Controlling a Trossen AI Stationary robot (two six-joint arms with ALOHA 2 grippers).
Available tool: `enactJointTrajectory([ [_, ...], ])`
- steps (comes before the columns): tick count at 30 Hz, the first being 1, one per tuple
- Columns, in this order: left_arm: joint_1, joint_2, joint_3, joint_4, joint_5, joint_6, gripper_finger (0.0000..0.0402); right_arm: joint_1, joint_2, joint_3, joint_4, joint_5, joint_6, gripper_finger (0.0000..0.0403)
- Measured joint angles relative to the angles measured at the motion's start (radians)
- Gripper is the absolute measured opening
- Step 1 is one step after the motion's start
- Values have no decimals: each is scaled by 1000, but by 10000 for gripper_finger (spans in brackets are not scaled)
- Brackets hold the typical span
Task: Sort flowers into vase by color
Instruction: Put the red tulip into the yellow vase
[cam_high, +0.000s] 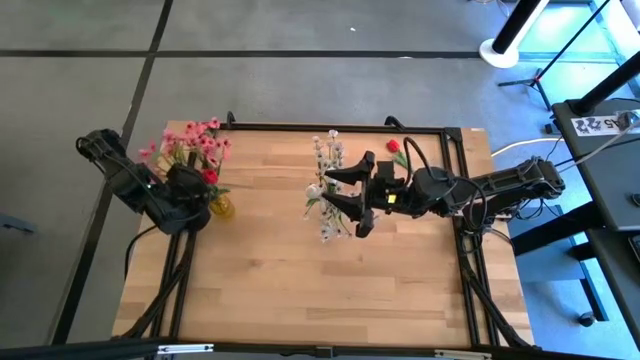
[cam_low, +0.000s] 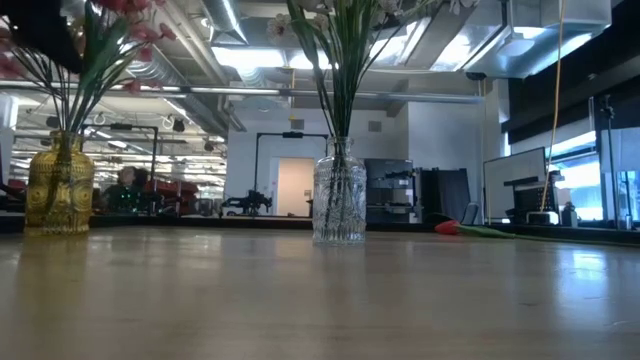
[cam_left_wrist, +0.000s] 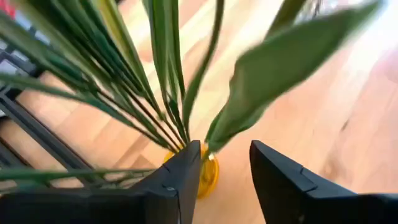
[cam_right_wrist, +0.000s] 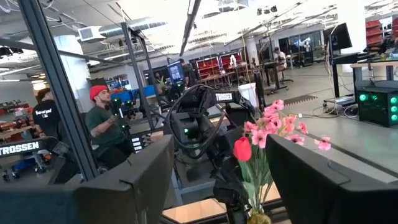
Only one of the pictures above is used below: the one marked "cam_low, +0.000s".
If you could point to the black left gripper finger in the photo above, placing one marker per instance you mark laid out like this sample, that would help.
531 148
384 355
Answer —
55 30

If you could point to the red tulip with green leaf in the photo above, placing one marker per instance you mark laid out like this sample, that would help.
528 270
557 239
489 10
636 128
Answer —
107 55
447 227

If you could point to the white blossom flower bunch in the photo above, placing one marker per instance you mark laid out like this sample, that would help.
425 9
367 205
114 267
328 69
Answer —
392 6
280 27

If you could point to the small background robot arm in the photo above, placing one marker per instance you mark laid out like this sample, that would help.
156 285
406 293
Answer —
250 202

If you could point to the amber glass vase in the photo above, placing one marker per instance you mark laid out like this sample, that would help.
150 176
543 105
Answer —
60 200

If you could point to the clear glass vase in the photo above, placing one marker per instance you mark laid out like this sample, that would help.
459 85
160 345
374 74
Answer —
340 210

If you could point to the person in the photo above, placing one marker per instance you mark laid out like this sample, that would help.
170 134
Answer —
127 177

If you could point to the red background cabinets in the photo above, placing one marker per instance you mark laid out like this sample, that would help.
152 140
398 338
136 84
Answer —
170 189

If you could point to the black shelving unit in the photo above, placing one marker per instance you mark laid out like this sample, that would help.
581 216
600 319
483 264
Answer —
390 190

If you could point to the black curtain panel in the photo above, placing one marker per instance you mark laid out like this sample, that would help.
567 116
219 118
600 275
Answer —
450 195

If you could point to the grey office chair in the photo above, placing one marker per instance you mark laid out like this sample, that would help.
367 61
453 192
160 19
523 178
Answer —
470 212

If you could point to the white board panel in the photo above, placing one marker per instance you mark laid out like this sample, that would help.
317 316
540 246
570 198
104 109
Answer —
515 165

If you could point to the black equipment box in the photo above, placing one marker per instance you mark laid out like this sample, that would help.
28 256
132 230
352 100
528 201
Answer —
535 197

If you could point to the black tripod stand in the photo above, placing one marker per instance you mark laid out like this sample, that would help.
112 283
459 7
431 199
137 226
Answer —
608 150

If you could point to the black background station frame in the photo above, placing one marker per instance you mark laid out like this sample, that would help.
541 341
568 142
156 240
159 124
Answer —
120 127
292 134

